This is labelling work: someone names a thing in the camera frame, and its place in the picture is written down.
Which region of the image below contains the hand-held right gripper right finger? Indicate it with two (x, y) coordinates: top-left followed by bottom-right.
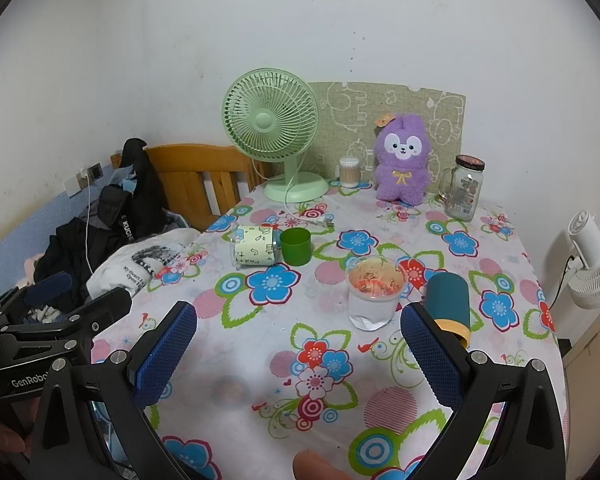
(400, 302), (569, 480)

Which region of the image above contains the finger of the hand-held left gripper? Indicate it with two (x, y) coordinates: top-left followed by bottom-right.
(55, 287), (133, 335)
(21, 271), (76, 307)

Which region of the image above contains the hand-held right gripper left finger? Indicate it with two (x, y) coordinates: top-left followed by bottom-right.
(27, 301), (221, 480)

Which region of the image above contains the clear plastic cup red print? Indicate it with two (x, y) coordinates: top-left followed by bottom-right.
(346, 257), (407, 331)

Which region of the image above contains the teal cup yellow band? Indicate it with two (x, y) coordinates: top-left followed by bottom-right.
(425, 272), (472, 350)

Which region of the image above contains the pale green patterned cup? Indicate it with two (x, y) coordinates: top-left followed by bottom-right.
(229, 225), (282, 270)

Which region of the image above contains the green plastic cup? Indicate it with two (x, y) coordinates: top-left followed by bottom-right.
(279, 228), (312, 266)

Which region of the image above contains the person's left hand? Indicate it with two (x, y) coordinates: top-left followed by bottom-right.
(0, 402), (36, 465)

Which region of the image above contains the person's right hand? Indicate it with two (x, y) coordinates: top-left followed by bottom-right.
(292, 450), (352, 480)

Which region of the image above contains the pink cloth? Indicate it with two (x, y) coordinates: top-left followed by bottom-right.
(22, 257), (45, 287)

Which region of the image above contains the black clothing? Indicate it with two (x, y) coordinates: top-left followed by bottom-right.
(34, 215), (123, 303)

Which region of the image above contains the white printed t-shirt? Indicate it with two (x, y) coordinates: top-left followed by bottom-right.
(86, 228), (202, 302)

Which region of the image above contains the floral tablecloth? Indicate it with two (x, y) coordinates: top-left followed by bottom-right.
(91, 180), (568, 480)

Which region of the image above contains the black backpack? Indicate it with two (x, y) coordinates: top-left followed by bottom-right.
(100, 137), (171, 247)

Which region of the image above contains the wooden chair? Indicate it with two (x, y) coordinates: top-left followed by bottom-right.
(111, 143), (272, 233)

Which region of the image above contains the beige cabinet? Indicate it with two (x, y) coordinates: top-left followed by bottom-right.
(562, 305), (600, 480)

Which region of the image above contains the glass jar mug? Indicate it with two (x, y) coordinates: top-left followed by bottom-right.
(439, 154), (486, 222)

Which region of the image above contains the white clip fan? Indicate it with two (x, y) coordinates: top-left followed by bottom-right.
(566, 211), (600, 311)

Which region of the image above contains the purple plush toy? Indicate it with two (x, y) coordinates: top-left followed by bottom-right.
(372, 112), (438, 206)

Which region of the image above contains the cotton swab jar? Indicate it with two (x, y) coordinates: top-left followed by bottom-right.
(338, 156), (362, 189)

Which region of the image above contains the green desk fan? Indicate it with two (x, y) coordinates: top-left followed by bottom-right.
(222, 69), (330, 204)

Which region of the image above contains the green animal print foam board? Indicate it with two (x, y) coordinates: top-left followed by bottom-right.
(307, 81), (467, 196)

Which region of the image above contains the white charger cable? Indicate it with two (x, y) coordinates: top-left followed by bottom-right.
(77, 169), (98, 277)

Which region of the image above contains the black power cable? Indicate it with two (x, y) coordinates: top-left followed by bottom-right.
(547, 255), (582, 312)

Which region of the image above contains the white fan cable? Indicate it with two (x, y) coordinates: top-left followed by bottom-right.
(282, 195), (337, 228)

